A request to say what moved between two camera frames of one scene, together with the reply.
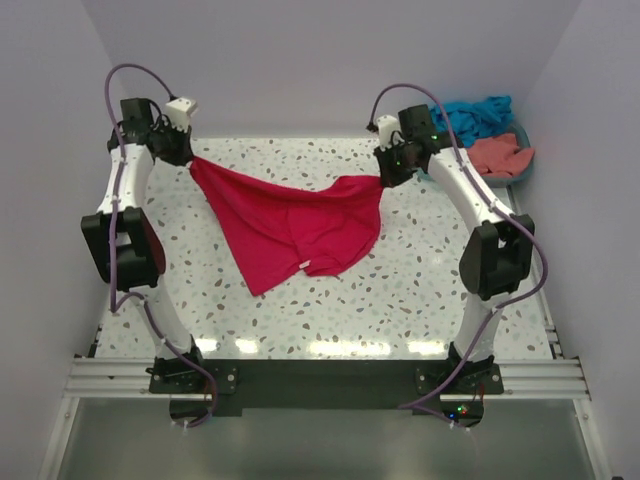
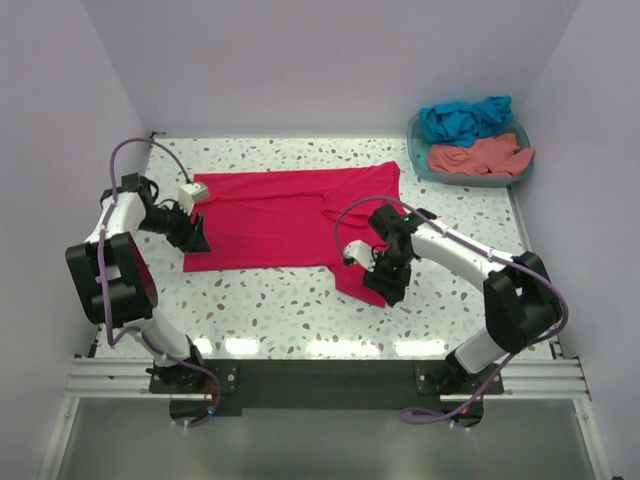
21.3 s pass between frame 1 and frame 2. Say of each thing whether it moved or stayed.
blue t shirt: stayed
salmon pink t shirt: stayed
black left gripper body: moved
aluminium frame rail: stayed
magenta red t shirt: moved
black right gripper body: moved
